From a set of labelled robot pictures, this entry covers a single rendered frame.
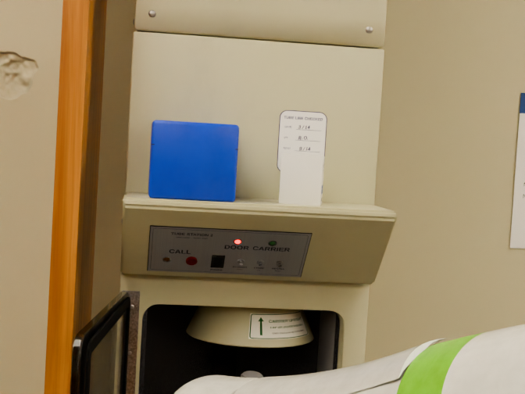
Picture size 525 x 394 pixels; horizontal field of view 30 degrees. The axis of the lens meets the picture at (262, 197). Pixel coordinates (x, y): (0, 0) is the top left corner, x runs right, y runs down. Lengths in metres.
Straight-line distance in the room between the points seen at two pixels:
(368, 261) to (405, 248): 0.52
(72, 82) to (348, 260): 0.39
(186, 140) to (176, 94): 0.12
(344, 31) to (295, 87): 0.09
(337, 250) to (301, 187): 0.09
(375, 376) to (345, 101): 0.65
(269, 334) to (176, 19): 0.42
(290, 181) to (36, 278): 0.65
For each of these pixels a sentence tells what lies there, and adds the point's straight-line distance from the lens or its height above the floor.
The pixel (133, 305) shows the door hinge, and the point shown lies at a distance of 1.25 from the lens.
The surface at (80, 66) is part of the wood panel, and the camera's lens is 1.15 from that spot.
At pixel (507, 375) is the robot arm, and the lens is 0.56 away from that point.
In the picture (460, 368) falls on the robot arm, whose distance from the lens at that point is 0.60.
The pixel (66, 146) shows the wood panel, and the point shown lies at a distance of 1.15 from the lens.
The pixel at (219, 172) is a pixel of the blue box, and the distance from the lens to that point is 1.13.
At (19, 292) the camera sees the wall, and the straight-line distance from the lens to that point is 1.70.
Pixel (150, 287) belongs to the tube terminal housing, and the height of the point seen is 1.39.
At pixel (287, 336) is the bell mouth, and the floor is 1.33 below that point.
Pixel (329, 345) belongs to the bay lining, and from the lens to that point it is 1.35.
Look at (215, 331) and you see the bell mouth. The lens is 1.30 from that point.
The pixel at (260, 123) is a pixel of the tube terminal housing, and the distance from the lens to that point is 1.24.
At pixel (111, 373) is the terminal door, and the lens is 1.14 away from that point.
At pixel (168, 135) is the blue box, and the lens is 1.13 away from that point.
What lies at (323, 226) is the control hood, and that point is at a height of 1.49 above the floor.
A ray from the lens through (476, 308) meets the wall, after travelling 1.79.
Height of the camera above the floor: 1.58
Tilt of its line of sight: 3 degrees down
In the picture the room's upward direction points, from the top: 3 degrees clockwise
